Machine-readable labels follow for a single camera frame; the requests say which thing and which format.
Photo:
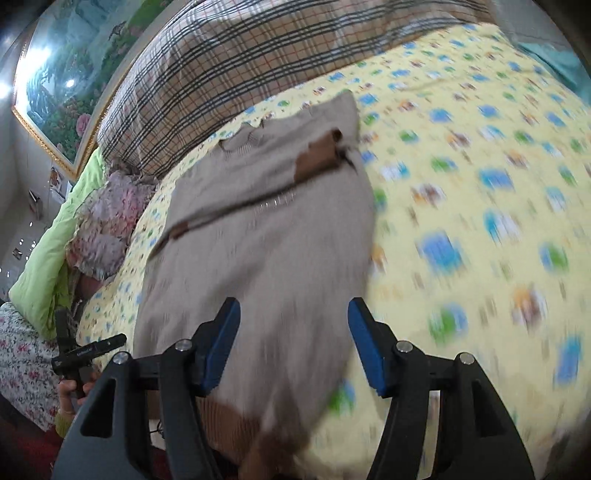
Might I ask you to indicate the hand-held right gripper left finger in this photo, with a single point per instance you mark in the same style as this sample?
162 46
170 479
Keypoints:
221 341

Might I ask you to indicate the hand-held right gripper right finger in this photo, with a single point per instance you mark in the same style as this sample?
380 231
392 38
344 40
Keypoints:
367 346

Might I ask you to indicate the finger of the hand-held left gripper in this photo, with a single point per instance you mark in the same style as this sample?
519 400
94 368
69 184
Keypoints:
111 344

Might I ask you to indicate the beige knit sweater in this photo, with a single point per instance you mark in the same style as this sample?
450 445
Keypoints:
258 258

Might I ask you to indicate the person's left hand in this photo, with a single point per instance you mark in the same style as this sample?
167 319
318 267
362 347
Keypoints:
69 399

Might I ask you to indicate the white floral cloth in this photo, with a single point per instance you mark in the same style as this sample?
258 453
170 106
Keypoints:
25 364

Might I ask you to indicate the light green quilt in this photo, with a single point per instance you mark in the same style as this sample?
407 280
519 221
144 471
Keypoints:
41 272

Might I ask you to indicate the ruffled floral pillow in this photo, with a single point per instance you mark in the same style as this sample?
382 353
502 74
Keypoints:
111 226

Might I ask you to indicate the yellow bear print bedsheet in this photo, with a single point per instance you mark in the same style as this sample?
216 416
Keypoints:
461 230

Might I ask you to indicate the gold framed landscape painting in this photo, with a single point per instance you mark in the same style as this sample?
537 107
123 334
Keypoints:
64 87

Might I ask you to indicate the plaid pillow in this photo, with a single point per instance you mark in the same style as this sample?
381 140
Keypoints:
240 64

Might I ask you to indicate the teal cloth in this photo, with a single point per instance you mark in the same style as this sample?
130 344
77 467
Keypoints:
554 64

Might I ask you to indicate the small wall picture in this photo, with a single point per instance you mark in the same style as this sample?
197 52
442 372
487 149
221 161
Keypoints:
54 177

